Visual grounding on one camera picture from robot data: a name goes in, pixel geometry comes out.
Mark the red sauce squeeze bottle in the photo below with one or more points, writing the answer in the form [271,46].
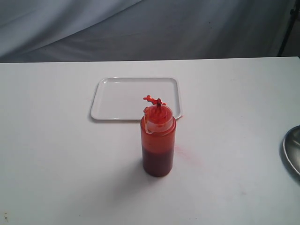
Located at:
[158,129]

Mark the red sauce puddle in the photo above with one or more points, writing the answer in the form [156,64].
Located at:
[157,101]

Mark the white rectangular plastic tray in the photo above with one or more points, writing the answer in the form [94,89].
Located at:
[121,98]

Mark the metal bowl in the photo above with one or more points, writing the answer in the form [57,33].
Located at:
[291,149]

